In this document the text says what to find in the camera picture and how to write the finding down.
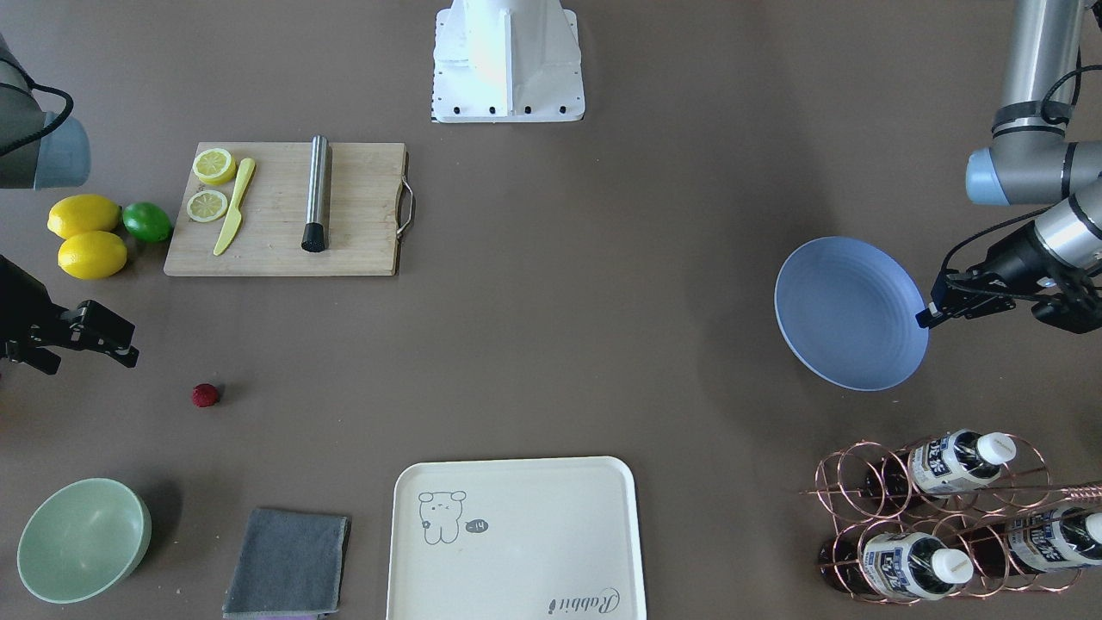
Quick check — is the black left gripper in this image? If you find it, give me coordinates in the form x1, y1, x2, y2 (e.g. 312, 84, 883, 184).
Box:
914, 226, 1058, 329

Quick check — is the blue round plate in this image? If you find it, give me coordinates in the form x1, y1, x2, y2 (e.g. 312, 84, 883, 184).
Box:
774, 236, 929, 392

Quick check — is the bottle upper in rack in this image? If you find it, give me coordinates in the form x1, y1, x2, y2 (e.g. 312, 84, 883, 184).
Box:
858, 429, 1017, 509

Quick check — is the lemon slice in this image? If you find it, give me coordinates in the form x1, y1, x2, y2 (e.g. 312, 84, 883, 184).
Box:
185, 189, 229, 222
191, 146, 238, 187

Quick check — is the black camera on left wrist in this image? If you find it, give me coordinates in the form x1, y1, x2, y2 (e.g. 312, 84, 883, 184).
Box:
1031, 270, 1101, 334

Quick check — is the grey folded cloth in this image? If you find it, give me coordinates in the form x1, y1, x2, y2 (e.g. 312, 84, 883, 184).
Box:
223, 509, 350, 619

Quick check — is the light green bowl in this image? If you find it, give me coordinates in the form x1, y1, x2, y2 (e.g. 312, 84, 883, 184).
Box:
17, 478, 152, 605

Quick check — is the yellow plastic knife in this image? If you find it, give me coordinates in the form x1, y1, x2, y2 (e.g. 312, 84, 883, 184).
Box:
213, 157, 257, 255

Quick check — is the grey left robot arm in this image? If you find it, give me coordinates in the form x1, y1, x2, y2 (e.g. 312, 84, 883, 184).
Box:
916, 1, 1101, 334

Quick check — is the red strawberry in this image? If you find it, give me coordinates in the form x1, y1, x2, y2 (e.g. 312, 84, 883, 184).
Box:
190, 383, 222, 407

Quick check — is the yellow lemon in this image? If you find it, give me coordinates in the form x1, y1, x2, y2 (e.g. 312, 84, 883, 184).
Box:
46, 194, 121, 239
58, 231, 127, 280

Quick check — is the bottle lower in rack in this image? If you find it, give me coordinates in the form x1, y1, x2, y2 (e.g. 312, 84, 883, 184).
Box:
960, 505, 1101, 578
818, 532, 975, 603

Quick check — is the yellow lemon lower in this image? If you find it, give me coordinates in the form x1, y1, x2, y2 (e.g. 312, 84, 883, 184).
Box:
58, 231, 127, 280

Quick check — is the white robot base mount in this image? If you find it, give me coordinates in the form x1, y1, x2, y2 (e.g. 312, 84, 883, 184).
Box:
430, 1, 586, 123

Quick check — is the bottle in rack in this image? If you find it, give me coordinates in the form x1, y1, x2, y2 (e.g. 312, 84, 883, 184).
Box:
818, 532, 975, 603
858, 429, 1017, 509
960, 505, 1101, 578

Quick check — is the copper wire bottle rack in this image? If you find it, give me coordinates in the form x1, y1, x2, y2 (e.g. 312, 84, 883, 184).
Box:
812, 433, 1099, 605

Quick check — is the yellow lemon upper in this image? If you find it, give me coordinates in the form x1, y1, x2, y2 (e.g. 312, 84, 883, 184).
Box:
46, 194, 121, 239

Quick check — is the lemon slice lower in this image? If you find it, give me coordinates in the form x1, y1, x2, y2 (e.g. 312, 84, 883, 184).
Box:
185, 189, 229, 222

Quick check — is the green lime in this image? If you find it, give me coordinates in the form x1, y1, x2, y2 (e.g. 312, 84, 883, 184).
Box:
121, 202, 173, 243

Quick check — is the wooden cutting board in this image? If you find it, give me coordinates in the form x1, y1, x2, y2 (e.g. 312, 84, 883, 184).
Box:
163, 142, 408, 278

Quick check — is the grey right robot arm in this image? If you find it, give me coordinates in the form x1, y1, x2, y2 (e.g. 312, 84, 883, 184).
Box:
1, 40, 140, 376

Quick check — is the lemon slice upper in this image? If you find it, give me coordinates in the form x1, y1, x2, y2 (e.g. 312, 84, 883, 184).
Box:
191, 146, 238, 187

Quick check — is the steel cylinder black tip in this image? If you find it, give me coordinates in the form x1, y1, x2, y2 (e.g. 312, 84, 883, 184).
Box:
300, 134, 331, 252

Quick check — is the cream rectangular tray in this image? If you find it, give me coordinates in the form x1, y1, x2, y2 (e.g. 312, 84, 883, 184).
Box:
387, 456, 648, 619

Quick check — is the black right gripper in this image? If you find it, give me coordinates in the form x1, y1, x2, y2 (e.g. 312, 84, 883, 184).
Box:
1, 257, 140, 376

